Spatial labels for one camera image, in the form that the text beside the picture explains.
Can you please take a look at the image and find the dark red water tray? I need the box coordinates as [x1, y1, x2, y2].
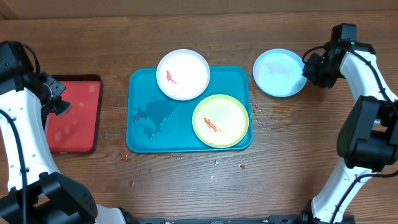
[45, 74, 103, 153]

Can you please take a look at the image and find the light blue plate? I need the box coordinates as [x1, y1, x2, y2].
[252, 49, 307, 98]

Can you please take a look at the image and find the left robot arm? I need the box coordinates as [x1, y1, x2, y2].
[1, 41, 136, 224]

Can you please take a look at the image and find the yellow-green rimmed plate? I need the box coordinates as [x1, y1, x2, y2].
[192, 94, 249, 149]

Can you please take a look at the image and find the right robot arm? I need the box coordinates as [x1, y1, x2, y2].
[294, 23, 397, 223]

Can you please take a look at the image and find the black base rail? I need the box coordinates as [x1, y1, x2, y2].
[124, 214, 356, 224]

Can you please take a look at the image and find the white plate with red stain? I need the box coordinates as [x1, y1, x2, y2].
[156, 49, 211, 101]

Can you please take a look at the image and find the teal plastic serving tray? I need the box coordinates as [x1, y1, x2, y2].
[126, 65, 251, 154]

